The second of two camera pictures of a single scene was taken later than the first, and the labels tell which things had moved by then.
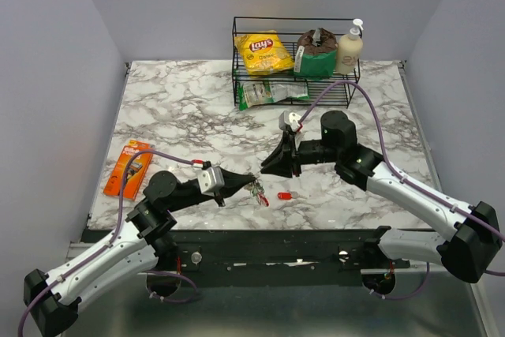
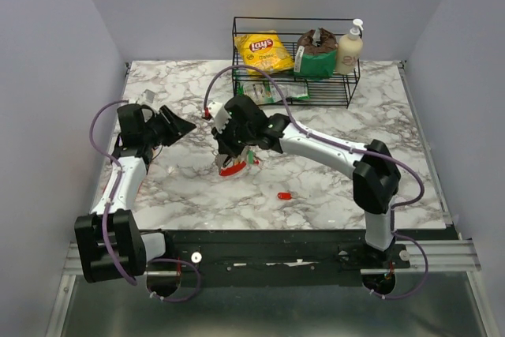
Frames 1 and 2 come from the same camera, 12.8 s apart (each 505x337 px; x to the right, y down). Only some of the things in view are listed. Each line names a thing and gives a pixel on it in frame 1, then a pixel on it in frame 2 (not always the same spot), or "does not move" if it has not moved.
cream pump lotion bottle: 349,50 does not move
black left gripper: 233,183 to 176,129
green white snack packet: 260,92 does not move
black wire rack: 287,58 does not move
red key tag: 287,196 does not move
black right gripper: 284,155 to 223,146
